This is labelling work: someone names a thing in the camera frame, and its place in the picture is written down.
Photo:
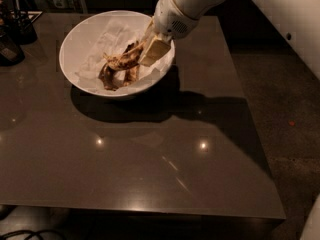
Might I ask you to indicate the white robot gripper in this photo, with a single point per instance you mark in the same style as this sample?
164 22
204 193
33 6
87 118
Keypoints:
172 18

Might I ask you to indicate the brown overripe banana peel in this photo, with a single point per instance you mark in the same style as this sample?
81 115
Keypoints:
127 62

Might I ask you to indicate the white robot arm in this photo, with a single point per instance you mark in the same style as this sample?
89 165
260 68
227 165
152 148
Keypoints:
275 45

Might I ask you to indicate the white ceramic bowl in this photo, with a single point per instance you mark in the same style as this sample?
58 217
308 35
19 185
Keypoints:
80 40

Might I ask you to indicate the white paper towel liner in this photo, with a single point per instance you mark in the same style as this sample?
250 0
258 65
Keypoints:
95 75

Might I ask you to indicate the black mesh utensil holder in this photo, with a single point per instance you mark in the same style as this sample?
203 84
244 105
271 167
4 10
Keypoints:
20 25

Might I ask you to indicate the dark round container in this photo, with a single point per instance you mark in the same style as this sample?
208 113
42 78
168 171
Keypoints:
10 52

